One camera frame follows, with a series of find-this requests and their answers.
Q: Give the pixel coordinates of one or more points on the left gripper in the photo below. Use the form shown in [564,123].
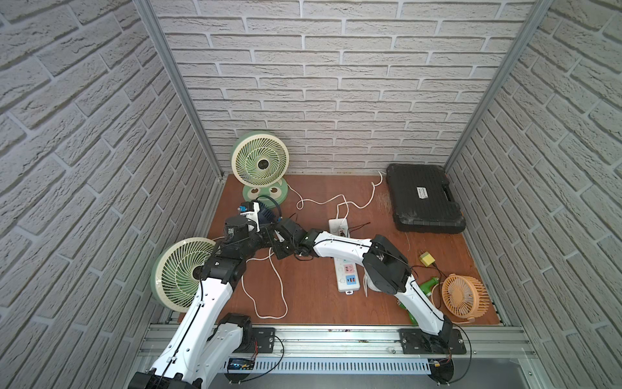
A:
[271,237]

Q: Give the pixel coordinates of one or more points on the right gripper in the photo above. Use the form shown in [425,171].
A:
[277,249]

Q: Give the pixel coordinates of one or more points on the yellow USB charger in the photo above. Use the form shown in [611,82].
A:
[427,259]

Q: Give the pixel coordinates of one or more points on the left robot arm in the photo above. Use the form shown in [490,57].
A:
[201,345]

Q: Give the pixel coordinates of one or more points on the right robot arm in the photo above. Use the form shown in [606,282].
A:
[384,264]

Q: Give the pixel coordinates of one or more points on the navy blue small fan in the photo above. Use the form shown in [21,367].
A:
[266,216]

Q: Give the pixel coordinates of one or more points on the green fan at left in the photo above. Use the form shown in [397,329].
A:
[175,275]

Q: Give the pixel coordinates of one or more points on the green fan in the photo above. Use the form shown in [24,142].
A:
[259,161]
[175,275]

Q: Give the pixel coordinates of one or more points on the white power strip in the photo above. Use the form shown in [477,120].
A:
[346,273]

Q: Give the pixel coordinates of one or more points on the green fan at back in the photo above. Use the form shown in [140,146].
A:
[259,161]

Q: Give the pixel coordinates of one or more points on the white small desk fan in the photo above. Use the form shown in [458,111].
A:
[369,285]

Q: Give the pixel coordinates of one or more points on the orange small fan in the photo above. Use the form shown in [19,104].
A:
[465,297]

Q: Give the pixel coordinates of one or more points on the black tool case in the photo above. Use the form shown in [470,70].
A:
[422,200]

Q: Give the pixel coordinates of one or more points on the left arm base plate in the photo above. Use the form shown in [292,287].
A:
[259,340]

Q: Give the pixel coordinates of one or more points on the aluminium front rail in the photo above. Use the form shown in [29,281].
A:
[331,341]

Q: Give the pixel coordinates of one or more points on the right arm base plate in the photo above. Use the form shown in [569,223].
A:
[414,341]

